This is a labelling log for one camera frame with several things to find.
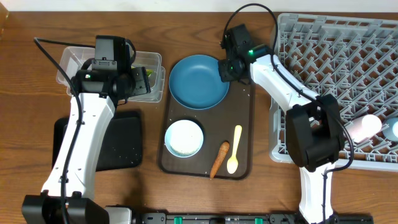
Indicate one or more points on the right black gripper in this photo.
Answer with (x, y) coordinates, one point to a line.
(226, 76)

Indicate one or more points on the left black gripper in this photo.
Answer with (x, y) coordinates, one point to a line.
(142, 85)

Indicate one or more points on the green orange snack wrapper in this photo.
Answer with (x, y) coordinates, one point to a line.
(149, 72)

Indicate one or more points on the dark blue plate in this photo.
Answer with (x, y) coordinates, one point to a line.
(195, 82)

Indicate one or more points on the pink white cup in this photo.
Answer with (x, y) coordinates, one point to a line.
(364, 127)

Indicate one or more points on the light blue cup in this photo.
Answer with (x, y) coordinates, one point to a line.
(391, 131)

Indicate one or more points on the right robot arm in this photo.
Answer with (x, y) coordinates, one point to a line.
(313, 136)

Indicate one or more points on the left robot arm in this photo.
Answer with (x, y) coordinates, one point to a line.
(97, 88)

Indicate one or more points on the grey dishwasher rack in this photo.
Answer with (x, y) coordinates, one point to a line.
(355, 60)

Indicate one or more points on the black rectangular bin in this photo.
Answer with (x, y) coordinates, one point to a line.
(122, 143)

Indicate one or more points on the brown serving tray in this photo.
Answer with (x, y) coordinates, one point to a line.
(218, 124)

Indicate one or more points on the light blue rice bowl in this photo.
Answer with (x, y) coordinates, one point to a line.
(183, 138)

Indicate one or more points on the orange carrot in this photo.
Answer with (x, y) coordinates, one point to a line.
(223, 150)

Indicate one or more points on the cream plastic spoon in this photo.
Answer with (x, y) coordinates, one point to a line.
(232, 163)

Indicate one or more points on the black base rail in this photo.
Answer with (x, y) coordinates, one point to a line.
(162, 218)

